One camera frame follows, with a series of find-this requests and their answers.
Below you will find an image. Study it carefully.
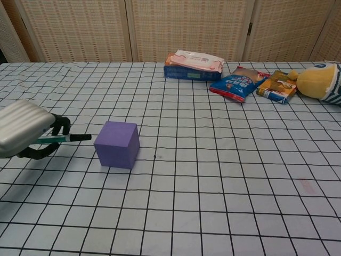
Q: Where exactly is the blue red snack bag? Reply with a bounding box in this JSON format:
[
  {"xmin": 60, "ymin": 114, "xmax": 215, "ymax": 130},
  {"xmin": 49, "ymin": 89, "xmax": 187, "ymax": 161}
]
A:
[{"xmin": 209, "ymin": 66, "xmax": 271, "ymax": 103}]

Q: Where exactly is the woven rattan folding screen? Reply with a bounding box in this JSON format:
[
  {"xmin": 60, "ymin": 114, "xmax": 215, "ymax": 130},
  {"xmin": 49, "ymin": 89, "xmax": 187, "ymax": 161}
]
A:
[{"xmin": 0, "ymin": 0, "xmax": 341, "ymax": 63}]

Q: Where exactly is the pink wet wipes pack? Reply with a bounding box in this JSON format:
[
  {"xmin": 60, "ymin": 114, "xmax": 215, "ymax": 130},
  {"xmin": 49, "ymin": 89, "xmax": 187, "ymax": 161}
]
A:
[{"xmin": 169, "ymin": 49, "xmax": 225, "ymax": 73}]

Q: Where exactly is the blue rectangular box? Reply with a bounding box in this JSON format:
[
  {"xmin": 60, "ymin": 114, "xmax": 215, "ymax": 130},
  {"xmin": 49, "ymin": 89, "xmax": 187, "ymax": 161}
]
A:
[{"xmin": 163, "ymin": 52, "xmax": 223, "ymax": 82}]

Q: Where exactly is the yellow blue small carton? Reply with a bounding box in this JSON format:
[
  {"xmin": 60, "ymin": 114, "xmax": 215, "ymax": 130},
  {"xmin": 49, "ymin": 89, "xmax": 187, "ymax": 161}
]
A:
[{"xmin": 256, "ymin": 70, "xmax": 298, "ymax": 105}]

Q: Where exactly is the purple foam cube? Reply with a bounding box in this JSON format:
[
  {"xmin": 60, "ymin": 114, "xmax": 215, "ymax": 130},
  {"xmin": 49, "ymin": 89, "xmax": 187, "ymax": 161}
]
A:
[{"xmin": 93, "ymin": 121, "xmax": 141, "ymax": 170}]

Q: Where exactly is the white black grid tablecloth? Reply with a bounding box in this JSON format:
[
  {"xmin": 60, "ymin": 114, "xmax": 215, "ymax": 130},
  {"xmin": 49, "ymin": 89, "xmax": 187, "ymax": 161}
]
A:
[{"xmin": 0, "ymin": 60, "xmax": 341, "ymax": 256}]

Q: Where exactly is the green whiteboard marker black cap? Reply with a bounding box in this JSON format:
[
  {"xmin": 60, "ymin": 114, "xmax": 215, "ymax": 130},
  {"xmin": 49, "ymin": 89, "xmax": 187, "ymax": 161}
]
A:
[{"xmin": 36, "ymin": 133, "xmax": 92, "ymax": 145}]

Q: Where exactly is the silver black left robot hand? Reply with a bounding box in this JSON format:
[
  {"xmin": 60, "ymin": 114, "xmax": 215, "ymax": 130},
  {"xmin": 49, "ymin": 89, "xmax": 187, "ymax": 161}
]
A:
[{"xmin": 0, "ymin": 99, "xmax": 71, "ymax": 161}]

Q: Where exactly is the yellow plush toy striped shirt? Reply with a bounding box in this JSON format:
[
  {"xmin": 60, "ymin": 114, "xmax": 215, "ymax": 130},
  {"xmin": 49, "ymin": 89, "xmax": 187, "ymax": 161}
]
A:
[{"xmin": 286, "ymin": 61, "xmax": 341, "ymax": 107}]

